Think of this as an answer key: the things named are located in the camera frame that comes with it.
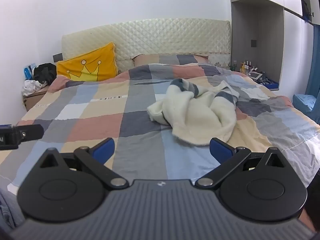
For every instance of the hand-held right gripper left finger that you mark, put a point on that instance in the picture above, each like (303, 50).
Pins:
(105, 148)

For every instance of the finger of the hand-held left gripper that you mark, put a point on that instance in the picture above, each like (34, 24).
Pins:
(31, 132)

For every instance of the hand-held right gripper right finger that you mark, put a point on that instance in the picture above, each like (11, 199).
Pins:
(220, 150)

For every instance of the cream striped sweater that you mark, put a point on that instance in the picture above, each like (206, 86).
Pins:
(200, 115)

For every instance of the cardboard box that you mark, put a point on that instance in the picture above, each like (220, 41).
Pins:
(32, 101)

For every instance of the checked patchwork quilt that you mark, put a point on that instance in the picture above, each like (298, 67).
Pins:
(100, 110)

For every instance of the white crumpled cloth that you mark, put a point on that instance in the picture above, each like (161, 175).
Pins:
(31, 86)

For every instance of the blue packet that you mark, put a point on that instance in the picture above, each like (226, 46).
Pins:
(27, 72)

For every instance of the black cloth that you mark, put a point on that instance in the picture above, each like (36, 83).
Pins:
(45, 72)

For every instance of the person's blue jeans leg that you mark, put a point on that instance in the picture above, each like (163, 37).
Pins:
(7, 210)

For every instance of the white tablet device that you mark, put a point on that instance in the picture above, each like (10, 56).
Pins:
(255, 75)

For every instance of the blue tray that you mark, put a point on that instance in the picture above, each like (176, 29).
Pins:
(271, 83)

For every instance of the row of small bottles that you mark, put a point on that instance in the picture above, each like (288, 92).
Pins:
(246, 67)

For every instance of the yellow crown pillow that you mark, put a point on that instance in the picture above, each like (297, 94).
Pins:
(105, 52)

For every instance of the checked pillow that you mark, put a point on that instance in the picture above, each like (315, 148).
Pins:
(170, 58)

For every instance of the blue curtain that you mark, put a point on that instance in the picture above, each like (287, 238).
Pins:
(313, 75)

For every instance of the grey wardrobe unit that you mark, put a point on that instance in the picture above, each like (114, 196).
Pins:
(240, 30)

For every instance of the cream quilted headboard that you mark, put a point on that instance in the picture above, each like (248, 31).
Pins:
(162, 35)

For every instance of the curtain rod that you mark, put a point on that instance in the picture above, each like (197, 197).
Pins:
(297, 14)

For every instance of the grey wall switch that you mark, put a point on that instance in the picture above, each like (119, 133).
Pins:
(57, 57)

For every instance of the grey wall socket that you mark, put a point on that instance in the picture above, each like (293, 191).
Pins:
(253, 43)

